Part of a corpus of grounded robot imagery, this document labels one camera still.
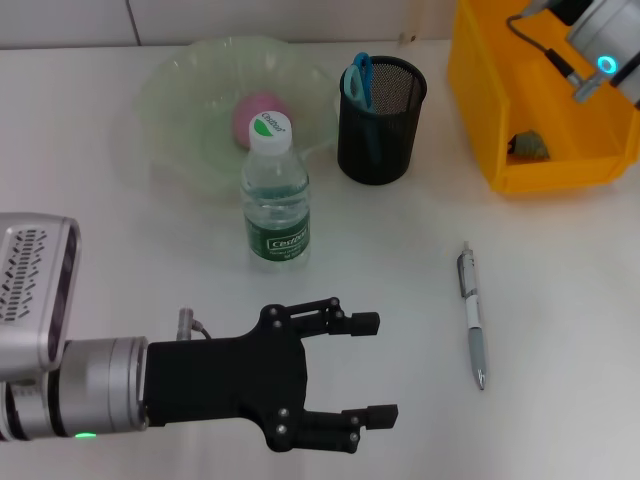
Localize right arm cable with plug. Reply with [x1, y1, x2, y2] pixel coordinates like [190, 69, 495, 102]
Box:
[505, 10, 604, 105]

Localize clear green-label water bottle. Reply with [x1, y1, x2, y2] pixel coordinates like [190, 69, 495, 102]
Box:
[239, 110, 312, 275]

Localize silver ballpoint pen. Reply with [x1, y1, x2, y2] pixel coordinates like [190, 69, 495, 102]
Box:
[455, 241, 489, 391]

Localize pink peach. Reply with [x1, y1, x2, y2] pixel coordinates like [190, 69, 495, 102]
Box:
[230, 90, 291, 151]

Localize yellow plastic bin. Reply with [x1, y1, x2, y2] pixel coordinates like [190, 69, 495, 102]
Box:
[446, 0, 635, 197]

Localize left arm cable with plug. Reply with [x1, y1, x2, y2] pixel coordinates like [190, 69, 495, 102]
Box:
[178, 306, 214, 342]

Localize black mesh pen holder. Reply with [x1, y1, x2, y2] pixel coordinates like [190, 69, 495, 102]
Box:
[336, 55, 428, 186]

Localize green plastic wrapper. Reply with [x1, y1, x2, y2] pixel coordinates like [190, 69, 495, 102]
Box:
[507, 129, 550, 162]

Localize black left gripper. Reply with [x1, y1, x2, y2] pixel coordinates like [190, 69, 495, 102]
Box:
[146, 296, 382, 452]

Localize blue plastic scissors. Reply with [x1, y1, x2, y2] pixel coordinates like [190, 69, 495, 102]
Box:
[342, 51, 384, 164]

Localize arm cable with plug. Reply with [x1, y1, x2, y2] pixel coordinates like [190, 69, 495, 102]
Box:
[505, 10, 604, 105]
[178, 306, 214, 342]

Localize green glass fruit plate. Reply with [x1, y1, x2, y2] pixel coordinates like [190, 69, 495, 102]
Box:
[132, 35, 337, 201]

